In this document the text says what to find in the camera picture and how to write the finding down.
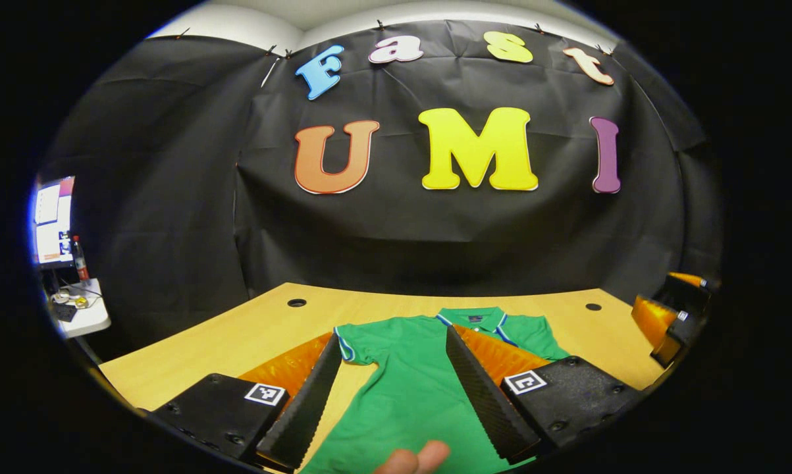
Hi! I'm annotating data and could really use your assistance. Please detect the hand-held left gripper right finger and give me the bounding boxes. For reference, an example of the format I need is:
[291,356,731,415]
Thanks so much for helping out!
[446,324,643,465]

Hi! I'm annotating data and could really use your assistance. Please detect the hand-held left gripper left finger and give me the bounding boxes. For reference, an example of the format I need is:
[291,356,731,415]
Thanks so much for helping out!
[147,331,342,471]

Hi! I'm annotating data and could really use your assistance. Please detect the green T-shirt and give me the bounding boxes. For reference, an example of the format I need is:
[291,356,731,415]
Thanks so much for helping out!
[300,306,571,474]

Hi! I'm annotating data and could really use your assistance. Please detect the black backdrop cloth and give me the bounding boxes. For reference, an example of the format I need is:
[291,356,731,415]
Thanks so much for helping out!
[37,20,726,359]

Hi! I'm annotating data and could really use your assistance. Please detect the white side table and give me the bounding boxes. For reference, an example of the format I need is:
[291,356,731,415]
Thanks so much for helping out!
[43,278,112,340]

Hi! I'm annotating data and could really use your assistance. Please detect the red bottle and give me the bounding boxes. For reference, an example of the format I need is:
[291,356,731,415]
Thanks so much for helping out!
[72,235,91,284]

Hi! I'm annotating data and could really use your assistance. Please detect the computer monitor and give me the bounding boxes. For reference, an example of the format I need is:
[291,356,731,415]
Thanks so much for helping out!
[32,176,76,267]

